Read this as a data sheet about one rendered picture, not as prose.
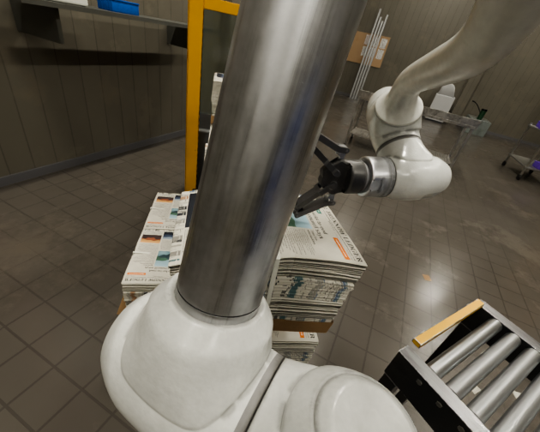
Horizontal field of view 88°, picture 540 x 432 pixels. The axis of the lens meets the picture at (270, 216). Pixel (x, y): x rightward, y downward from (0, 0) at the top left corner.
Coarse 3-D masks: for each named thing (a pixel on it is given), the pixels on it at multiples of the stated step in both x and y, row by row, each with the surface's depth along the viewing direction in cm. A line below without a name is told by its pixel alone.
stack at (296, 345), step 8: (272, 336) 80; (280, 336) 81; (288, 336) 81; (296, 336) 82; (304, 336) 82; (312, 336) 83; (272, 344) 80; (280, 344) 80; (288, 344) 81; (296, 344) 81; (304, 344) 82; (312, 344) 83; (280, 352) 84; (288, 352) 84; (296, 352) 85; (304, 352) 85; (312, 352) 86; (296, 360) 87; (304, 360) 88
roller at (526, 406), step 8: (536, 376) 91; (536, 384) 87; (528, 392) 85; (536, 392) 84; (520, 400) 82; (528, 400) 82; (536, 400) 82; (512, 408) 80; (520, 408) 79; (528, 408) 80; (536, 408) 80; (504, 416) 78; (512, 416) 77; (520, 416) 77; (528, 416) 78; (496, 424) 76; (504, 424) 75; (512, 424) 75; (520, 424) 75; (528, 424) 77
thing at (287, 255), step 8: (288, 240) 58; (280, 248) 56; (288, 248) 56; (280, 256) 54; (288, 256) 54; (280, 264) 55; (288, 264) 55; (272, 272) 56; (280, 272) 56; (288, 272) 56; (280, 280) 57; (280, 288) 58; (264, 296) 59; (272, 296) 59; (280, 296) 59; (272, 304) 60; (272, 312) 61
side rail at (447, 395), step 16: (400, 352) 87; (400, 368) 88; (416, 368) 84; (400, 384) 89; (416, 384) 84; (432, 384) 80; (416, 400) 85; (432, 400) 80; (448, 400) 77; (432, 416) 81; (448, 416) 76; (464, 416) 74
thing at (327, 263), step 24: (312, 216) 70; (312, 240) 61; (336, 240) 63; (312, 264) 56; (336, 264) 58; (360, 264) 58; (288, 288) 58; (312, 288) 60; (336, 288) 61; (288, 312) 62; (312, 312) 63; (336, 312) 65
